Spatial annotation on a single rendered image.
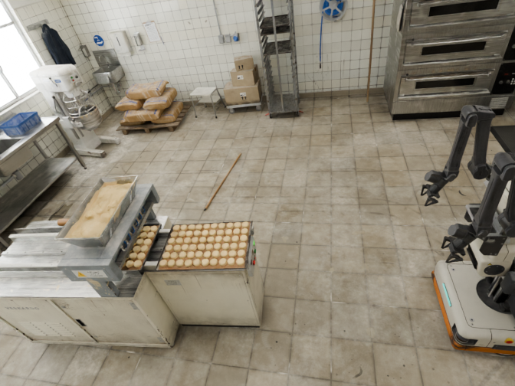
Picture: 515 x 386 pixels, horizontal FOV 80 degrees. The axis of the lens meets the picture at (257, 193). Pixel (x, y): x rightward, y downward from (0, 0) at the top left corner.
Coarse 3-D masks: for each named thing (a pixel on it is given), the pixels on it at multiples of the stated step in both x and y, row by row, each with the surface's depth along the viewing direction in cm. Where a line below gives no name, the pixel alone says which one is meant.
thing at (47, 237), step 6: (252, 228) 214; (12, 234) 249; (18, 234) 248; (24, 234) 247; (30, 234) 246; (36, 234) 245; (42, 234) 244; (48, 234) 242; (54, 234) 241; (162, 234) 227; (168, 234) 227; (252, 234) 218; (12, 240) 251; (18, 240) 250; (24, 240) 249; (30, 240) 248; (36, 240) 248; (42, 240) 247
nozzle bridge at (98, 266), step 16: (144, 192) 218; (128, 208) 207; (128, 224) 195; (112, 240) 186; (128, 240) 203; (64, 256) 182; (80, 256) 180; (96, 256) 178; (112, 256) 176; (64, 272) 181; (80, 272) 179; (96, 272) 177; (112, 272) 176; (96, 288) 190; (112, 288) 190
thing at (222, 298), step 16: (160, 240) 227; (160, 272) 206; (176, 272) 205; (192, 272) 203; (208, 272) 201; (224, 272) 199; (240, 272) 198; (256, 272) 236; (160, 288) 220; (176, 288) 218; (192, 288) 216; (208, 288) 214; (224, 288) 212; (240, 288) 210; (256, 288) 233; (176, 304) 234; (192, 304) 231; (208, 304) 229; (224, 304) 227; (240, 304) 225; (256, 304) 229; (192, 320) 249; (208, 320) 246; (224, 320) 244; (240, 320) 241; (256, 320) 239
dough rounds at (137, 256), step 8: (144, 232) 225; (152, 232) 223; (136, 240) 222; (144, 240) 218; (152, 240) 220; (136, 248) 214; (144, 248) 213; (136, 256) 210; (144, 256) 209; (128, 264) 204; (136, 264) 203
